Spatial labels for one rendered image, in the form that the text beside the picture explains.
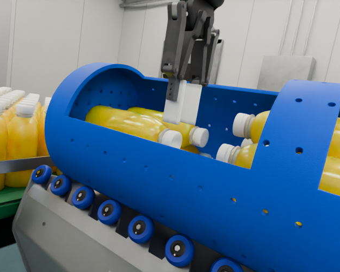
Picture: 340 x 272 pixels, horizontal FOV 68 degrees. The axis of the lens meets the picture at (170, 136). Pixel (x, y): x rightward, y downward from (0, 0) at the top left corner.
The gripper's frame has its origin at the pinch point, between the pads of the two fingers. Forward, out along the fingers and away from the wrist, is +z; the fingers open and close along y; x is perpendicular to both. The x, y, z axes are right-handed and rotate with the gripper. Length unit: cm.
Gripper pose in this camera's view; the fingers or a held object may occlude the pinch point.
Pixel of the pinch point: (182, 104)
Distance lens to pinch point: 43.0
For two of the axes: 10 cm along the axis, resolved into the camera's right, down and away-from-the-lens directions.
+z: -1.6, 9.8, 1.5
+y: 5.6, -0.3, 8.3
